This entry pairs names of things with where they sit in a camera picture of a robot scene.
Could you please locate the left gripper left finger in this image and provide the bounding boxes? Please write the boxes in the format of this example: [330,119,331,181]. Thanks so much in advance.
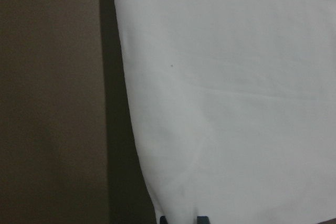
[160,216,167,224]

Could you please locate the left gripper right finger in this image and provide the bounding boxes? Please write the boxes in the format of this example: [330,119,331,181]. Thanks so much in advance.
[196,216,209,224]

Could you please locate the white long-sleeve printed shirt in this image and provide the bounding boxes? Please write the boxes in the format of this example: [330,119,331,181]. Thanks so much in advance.
[114,0,335,223]

